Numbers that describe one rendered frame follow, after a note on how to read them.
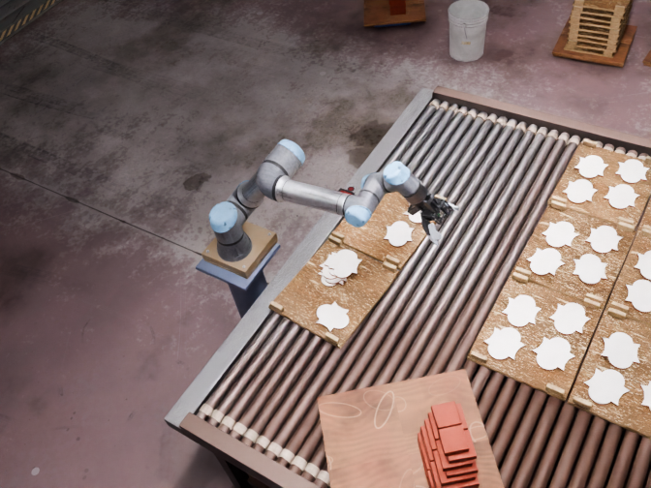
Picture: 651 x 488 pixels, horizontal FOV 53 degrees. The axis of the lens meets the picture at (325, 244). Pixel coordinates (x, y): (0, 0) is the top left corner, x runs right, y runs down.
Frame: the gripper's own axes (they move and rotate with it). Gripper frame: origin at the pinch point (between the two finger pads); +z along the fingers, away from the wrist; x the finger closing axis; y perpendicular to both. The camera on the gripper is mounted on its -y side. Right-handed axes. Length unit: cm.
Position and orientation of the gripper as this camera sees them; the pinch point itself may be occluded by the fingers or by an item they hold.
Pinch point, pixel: (447, 228)
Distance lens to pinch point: 233.1
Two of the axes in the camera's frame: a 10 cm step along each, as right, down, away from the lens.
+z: 6.5, 5.3, 5.5
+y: 5.5, 1.7, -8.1
